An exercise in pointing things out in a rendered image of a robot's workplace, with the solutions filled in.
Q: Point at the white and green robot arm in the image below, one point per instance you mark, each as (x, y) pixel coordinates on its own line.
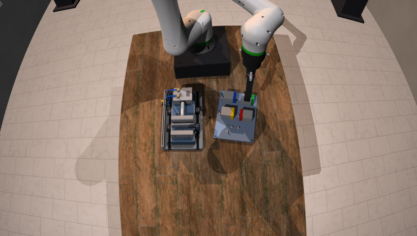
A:
(194, 32)

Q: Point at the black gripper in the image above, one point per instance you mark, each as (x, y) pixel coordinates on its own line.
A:
(251, 70)

